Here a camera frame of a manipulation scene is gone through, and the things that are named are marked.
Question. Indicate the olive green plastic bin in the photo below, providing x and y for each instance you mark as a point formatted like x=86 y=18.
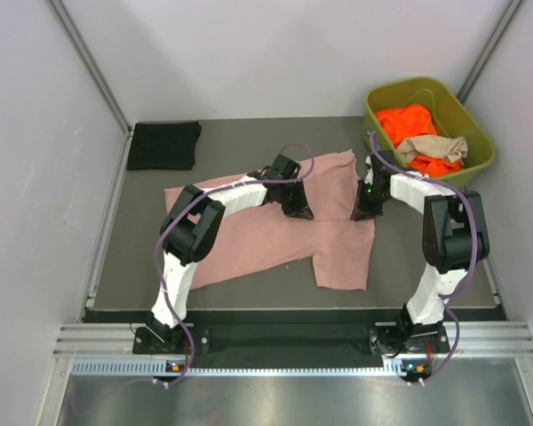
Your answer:
x=449 y=117

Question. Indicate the folded black t shirt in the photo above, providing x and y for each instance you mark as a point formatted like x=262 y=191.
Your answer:
x=163 y=146

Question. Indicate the grey slotted cable duct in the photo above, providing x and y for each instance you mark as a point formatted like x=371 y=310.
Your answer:
x=169 y=368

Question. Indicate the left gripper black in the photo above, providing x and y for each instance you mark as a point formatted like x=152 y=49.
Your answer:
x=300 y=209

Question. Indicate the orange t shirt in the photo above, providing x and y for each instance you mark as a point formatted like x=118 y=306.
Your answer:
x=411 y=121

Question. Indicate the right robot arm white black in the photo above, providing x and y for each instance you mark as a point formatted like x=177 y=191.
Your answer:
x=454 y=239

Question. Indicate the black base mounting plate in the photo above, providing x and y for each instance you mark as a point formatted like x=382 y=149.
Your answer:
x=293 y=339

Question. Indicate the pink t shirt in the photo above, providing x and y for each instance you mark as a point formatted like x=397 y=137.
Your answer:
x=256 y=239

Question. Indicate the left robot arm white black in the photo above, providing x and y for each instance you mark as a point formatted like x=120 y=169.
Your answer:
x=189 y=232

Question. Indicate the left aluminium corner post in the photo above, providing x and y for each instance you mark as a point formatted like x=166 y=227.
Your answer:
x=70 y=29

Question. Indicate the beige t shirt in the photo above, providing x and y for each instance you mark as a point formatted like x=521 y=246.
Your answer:
x=433 y=146

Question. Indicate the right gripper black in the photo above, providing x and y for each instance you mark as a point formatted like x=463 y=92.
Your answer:
x=362 y=210

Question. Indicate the aluminium corner post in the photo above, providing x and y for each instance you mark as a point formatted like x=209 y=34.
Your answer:
x=496 y=36
x=70 y=29

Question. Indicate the right aluminium corner post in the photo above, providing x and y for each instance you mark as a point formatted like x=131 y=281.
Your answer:
x=496 y=36

